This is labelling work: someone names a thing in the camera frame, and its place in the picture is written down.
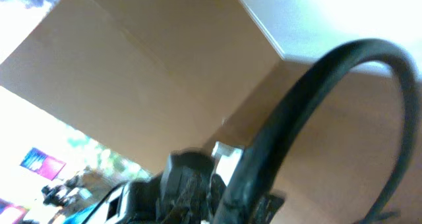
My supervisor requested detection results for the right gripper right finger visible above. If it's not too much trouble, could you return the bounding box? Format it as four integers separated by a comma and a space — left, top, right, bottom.
210, 174, 284, 224

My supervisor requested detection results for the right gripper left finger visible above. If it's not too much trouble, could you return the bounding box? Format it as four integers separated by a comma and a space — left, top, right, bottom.
156, 152, 214, 223

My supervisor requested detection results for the thick black USB cable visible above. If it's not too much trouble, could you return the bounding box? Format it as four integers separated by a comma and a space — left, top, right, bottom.
212, 38, 421, 224

